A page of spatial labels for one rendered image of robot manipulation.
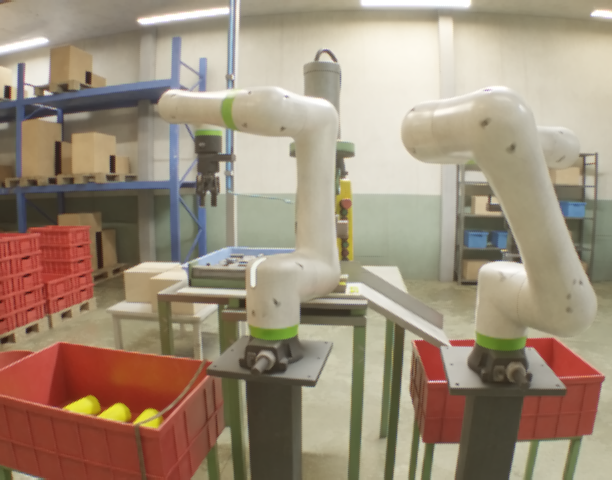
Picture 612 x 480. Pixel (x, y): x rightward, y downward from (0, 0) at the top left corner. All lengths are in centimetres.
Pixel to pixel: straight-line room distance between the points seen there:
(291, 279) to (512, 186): 54
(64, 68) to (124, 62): 128
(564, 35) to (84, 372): 757
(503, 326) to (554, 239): 28
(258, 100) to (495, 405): 89
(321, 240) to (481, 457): 68
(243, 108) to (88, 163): 577
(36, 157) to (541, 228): 710
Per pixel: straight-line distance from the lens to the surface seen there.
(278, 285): 99
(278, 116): 99
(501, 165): 71
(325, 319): 132
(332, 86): 141
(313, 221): 111
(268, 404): 110
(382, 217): 663
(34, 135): 745
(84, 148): 679
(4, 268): 423
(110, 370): 148
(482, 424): 110
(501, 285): 97
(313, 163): 111
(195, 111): 122
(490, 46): 729
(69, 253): 493
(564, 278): 84
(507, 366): 99
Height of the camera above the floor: 132
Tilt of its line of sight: 6 degrees down
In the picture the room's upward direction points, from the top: straight up
